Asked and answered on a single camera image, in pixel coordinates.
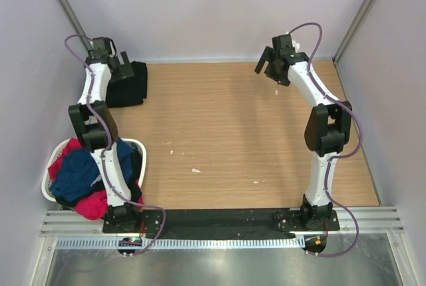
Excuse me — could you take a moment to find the black t shirt blue logo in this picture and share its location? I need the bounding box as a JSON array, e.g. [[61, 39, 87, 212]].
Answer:
[[105, 61, 148, 108]]

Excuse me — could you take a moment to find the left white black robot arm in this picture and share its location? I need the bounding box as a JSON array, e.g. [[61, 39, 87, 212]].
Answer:
[[68, 35, 141, 233]]

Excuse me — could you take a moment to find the white laundry basket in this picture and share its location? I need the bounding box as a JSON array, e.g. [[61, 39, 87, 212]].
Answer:
[[40, 137, 147, 202]]

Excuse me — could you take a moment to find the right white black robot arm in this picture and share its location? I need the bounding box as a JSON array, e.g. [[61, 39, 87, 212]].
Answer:
[[254, 34, 351, 232]]

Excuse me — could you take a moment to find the pink t shirt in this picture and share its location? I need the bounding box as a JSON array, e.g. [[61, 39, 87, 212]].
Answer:
[[55, 145, 143, 220]]

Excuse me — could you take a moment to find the slotted cable duct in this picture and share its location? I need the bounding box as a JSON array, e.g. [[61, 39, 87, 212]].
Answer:
[[56, 236, 305, 250]]

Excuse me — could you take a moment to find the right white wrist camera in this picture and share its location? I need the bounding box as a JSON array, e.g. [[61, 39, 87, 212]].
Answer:
[[292, 39, 300, 53]]

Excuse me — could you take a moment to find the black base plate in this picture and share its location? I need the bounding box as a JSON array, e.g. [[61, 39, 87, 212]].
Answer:
[[103, 208, 340, 240]]

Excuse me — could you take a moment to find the right aluminium frame post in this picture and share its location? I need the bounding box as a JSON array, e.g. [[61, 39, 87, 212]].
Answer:
[[332, 0, 395, 64]]

